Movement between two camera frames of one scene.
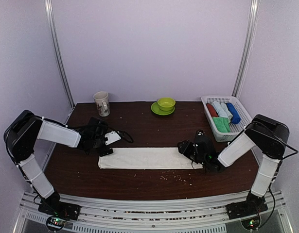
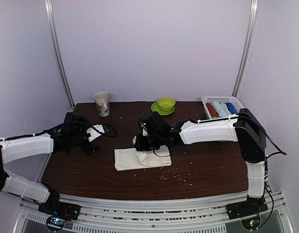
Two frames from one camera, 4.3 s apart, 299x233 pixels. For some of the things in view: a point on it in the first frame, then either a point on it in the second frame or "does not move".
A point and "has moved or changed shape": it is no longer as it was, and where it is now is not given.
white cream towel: [147, 158] has moved or changed shape
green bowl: [166, 103] does not move
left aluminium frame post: [50, 20] does not move
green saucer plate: [155, 107] does not move
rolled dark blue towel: [236, 117] does not move
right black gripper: [185, 149] to [140, 145]
